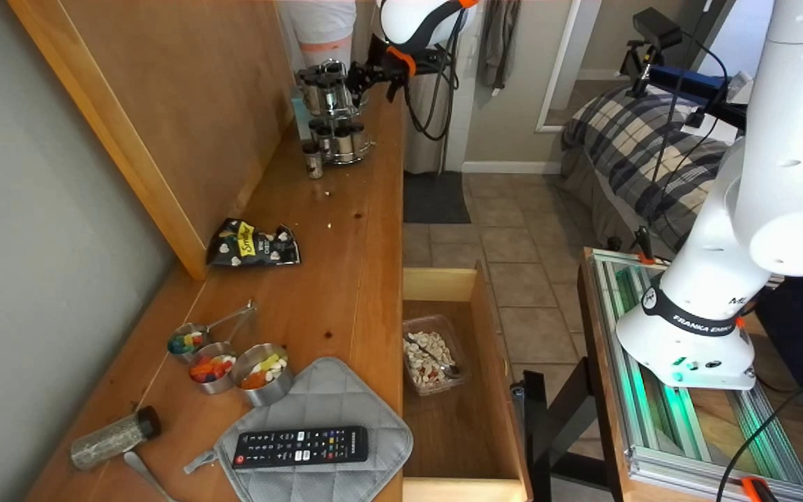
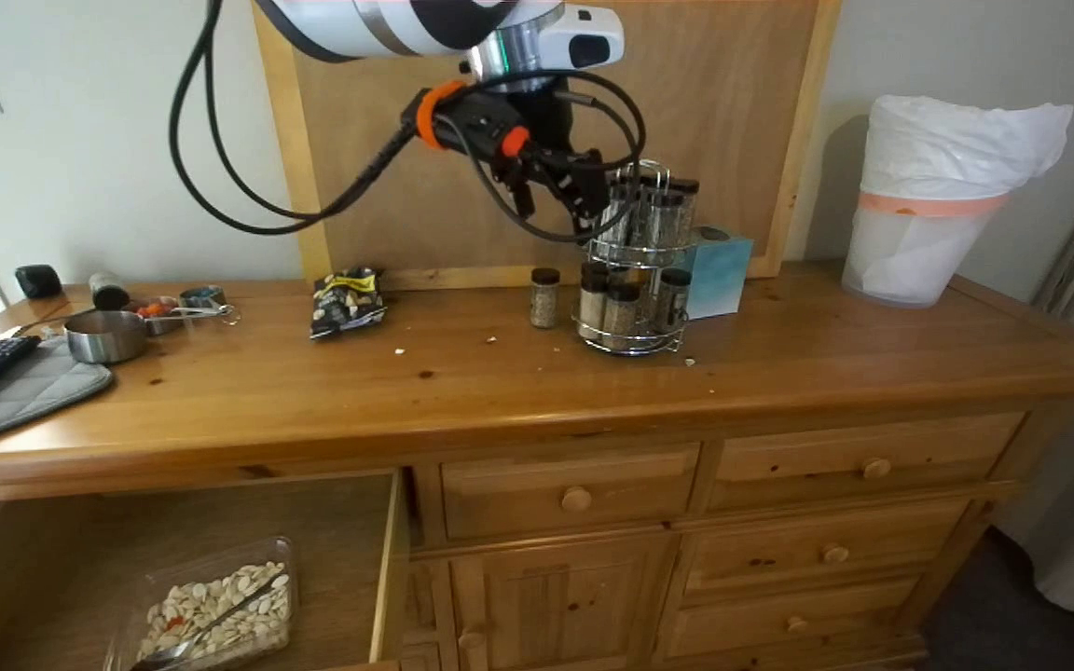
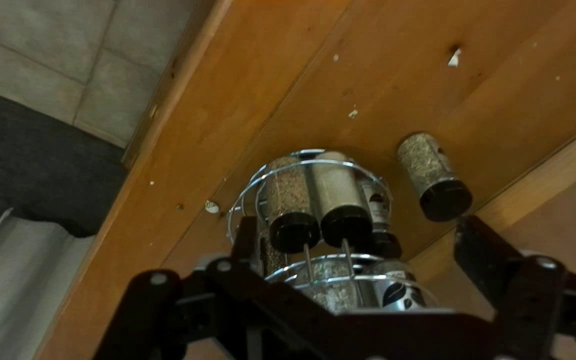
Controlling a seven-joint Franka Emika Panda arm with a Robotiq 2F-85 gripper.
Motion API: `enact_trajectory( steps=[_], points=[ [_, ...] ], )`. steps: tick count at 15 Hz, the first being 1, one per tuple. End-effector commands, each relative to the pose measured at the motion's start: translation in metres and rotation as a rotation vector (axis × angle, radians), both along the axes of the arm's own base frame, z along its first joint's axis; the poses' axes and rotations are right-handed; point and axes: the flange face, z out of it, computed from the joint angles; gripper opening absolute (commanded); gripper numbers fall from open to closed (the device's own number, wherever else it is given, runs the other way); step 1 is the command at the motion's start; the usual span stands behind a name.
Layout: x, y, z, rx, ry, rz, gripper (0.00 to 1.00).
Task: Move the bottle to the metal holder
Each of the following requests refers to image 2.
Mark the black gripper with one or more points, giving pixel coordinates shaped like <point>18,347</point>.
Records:
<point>539,136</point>

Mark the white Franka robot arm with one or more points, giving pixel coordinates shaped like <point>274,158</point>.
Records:
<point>411,20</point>

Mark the white bottle black cap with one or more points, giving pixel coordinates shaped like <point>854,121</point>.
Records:
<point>110,295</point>

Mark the grey quilted pot holder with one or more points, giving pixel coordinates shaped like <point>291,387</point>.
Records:
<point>26,393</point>

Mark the labelled spice jar black cap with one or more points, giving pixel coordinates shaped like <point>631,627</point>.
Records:
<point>642,210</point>

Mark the framed plywood board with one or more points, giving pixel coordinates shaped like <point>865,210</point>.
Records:
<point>711,115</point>

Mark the wooden pine dresser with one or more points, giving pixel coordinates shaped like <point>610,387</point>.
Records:
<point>501,387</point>

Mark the black popcorn snack bag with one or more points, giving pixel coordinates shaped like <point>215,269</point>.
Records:
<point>349,304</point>

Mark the wooden drawer front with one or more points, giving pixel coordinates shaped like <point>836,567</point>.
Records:
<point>811,459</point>
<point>734,627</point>
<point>772,555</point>
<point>524,489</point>

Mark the round wooden knob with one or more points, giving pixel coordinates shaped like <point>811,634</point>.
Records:
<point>836,555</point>
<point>798,624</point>
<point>879,466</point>
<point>575,500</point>

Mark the white trash bin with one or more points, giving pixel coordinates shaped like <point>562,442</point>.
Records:
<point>910,256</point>

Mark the white bin liner bag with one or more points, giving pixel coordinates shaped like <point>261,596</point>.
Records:
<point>961,143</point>

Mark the measuring cup with blue candy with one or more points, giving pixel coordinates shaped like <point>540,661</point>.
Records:
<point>207,304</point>

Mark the wooden cabinet door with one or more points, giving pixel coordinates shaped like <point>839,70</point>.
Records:
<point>562,608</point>

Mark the measuring cup with red candy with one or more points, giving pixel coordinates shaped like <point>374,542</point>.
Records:
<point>163,315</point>

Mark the large empty metal measuring cup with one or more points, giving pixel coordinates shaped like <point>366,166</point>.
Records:
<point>105,337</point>

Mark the bag of nuts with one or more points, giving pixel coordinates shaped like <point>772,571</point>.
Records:
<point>223,608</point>

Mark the small black box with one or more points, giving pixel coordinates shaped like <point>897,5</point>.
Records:
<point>38,280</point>

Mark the open wooden drawer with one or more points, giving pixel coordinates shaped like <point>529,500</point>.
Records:
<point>89,535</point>

